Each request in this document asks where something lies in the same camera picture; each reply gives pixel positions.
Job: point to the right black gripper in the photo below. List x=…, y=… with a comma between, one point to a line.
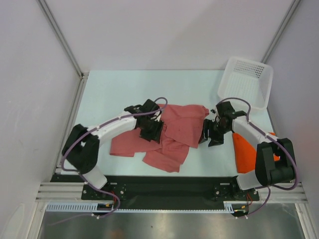
x=215, y=140

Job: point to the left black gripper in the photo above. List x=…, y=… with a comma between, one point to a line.
x=155, y=134

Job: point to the pink red t shirt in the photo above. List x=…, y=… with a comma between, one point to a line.
x=182, y=129

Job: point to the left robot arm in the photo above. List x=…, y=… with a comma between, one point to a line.
x=81, y=149

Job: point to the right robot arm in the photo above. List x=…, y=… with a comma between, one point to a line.
x=275, y=160

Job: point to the folded orange t shirt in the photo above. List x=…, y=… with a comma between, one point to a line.
x=245, y=154

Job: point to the white plastic basket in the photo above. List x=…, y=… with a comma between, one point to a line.
x=247, y=79

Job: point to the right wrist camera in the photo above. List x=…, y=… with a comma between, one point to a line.
x=214, y=111

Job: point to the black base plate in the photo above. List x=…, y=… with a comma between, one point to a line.
x=170, y=193

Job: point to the left aluminium corner post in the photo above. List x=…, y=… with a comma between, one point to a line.
x=53, y=23

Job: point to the aluminium corner post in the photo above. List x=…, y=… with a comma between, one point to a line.
x=292, y=9
x=53, y=23

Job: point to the right aluminium corner post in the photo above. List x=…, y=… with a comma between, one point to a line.
x=292, y=9

